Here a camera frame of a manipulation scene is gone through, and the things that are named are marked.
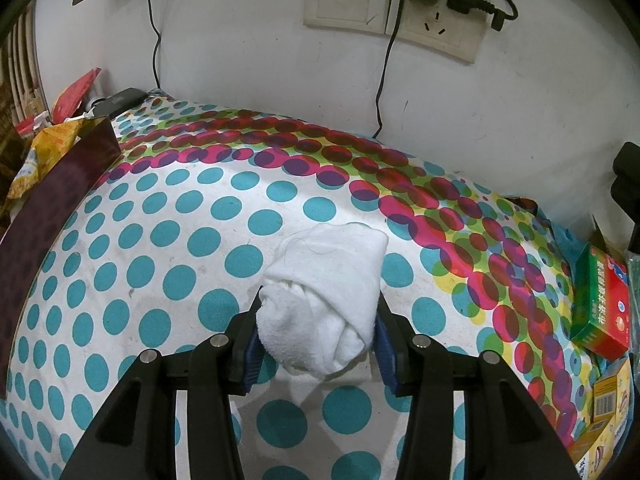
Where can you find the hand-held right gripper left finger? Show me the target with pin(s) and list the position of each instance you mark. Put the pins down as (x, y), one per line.
(252, 360)

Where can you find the white towel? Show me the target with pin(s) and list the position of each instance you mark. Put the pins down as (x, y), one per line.
(320, 300)

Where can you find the black flat device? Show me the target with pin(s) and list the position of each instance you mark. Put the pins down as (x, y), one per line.
(117, 100)

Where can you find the yellow medicine box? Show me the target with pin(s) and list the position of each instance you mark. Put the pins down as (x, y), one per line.
(595, 455)
(610, 395)

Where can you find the red plastic bag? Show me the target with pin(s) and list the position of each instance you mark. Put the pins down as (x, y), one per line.
(75, 92)

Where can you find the red and green medicine box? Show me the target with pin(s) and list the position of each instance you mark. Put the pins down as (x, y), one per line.
(600, 305)

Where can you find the polka dot tablecloth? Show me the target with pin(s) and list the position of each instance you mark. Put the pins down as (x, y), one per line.
(175, 240)

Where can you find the beige wall power socket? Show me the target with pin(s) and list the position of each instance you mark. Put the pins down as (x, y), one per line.
(440, 35)

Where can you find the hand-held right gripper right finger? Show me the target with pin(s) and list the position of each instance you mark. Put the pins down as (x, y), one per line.
(385, 355)

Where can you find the yellow snack packet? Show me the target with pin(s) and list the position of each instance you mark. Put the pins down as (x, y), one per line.
(47, 147)

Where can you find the black clamp mount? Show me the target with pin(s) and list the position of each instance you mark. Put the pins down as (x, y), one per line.
(627, 175)

